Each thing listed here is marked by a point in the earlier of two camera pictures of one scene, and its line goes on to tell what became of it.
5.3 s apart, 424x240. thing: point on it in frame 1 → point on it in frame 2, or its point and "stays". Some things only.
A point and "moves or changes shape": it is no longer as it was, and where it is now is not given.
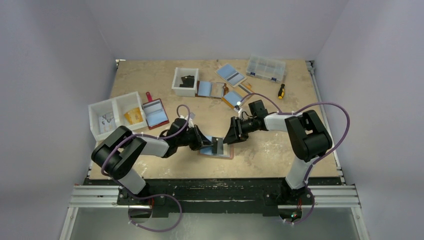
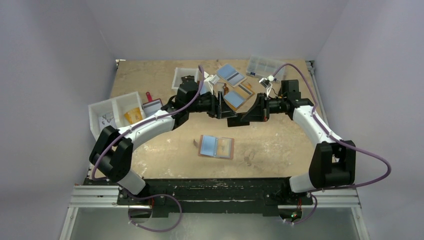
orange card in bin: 134,116 stays
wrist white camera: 191,117 → 211,80
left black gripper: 200,140 → 218,108
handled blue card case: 228,150 stays
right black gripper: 236,128 → 262,106
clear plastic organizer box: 269,68 stays
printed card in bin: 107,123 stays
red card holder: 155,112 stays
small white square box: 184,81 stays
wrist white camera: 237,108 → 266,83
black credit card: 217,148 moves or changes shape
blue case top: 230,75 stays
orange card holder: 235,99 stays
